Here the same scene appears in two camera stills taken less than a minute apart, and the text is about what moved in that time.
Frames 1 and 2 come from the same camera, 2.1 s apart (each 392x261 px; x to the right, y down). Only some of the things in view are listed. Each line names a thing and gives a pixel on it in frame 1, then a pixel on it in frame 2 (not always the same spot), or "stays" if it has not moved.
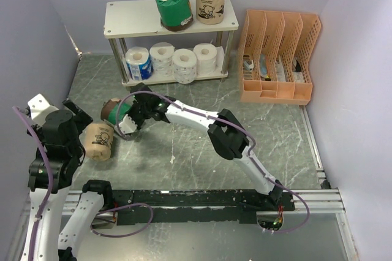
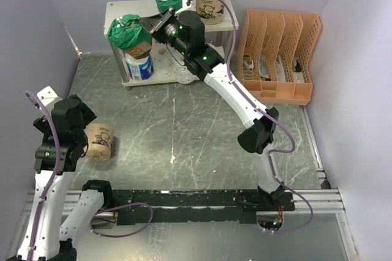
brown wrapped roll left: x=99 y=138 stays
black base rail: x=196 y=206 stays
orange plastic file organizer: x=273 y=54 stays
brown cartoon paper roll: x=210 y=1 stays
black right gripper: x=135 y=105 to x=156 y=30
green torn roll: x=114 y=110 to x=127 y=31
